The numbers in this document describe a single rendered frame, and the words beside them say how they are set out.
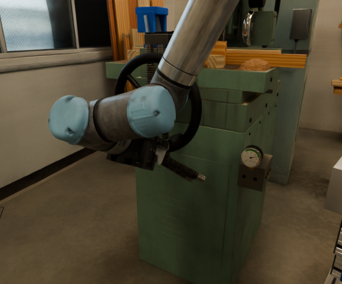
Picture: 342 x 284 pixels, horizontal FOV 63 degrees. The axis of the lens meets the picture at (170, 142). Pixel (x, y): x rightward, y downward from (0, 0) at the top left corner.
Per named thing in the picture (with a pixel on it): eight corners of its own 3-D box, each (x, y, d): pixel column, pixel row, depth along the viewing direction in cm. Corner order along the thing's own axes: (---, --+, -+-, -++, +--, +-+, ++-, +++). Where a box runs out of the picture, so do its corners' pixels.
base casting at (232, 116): (130, 114, 108) (129, 91, 105) (194, 90, 155) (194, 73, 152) (245, 133, 88) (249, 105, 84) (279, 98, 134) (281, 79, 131)
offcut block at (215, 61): (214, 66, 92) (215, 54, 90) (223, 67, 89) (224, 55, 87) (207, 67, 89) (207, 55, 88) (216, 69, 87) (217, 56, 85)
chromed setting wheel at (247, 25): (239, 46, 103) (242, 9, 99) (248, 45, 113) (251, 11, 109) (247, 46, 102) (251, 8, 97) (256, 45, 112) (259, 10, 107)
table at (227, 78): (87, 81, 101) (85, 64, 99) (137, 72, 126) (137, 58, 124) (257, 99, 73) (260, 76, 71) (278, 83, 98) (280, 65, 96)
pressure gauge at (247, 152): (238, 170, 86) (240, 146, 83) (241, 165, 89) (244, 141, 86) (259, 175, 83) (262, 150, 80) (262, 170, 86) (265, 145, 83)
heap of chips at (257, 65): (235, 69, 85) (236, 60, 84) (247, 65, 95) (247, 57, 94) (264, 71, 81) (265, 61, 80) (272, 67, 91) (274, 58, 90)
